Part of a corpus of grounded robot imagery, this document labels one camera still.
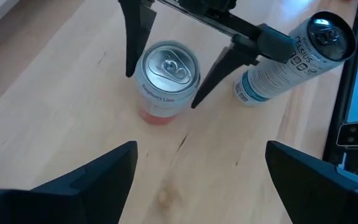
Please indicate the black aluminium table frame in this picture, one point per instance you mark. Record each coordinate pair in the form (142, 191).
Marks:
(343, 93)

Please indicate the white Celsius can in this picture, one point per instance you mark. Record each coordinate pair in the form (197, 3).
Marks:
(291, 62)

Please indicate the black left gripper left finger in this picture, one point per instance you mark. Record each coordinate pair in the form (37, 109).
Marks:
(57, 205)

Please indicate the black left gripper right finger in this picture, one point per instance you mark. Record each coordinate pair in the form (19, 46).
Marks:
(322, 202)

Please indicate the black table-level camera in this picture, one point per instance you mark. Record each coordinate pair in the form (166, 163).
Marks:
(353, 134)

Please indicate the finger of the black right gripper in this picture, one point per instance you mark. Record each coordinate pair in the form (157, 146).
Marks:
(137, 31)
(221, 74)

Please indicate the pink and white soda can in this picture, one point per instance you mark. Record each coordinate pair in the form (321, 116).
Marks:
(166, 77)

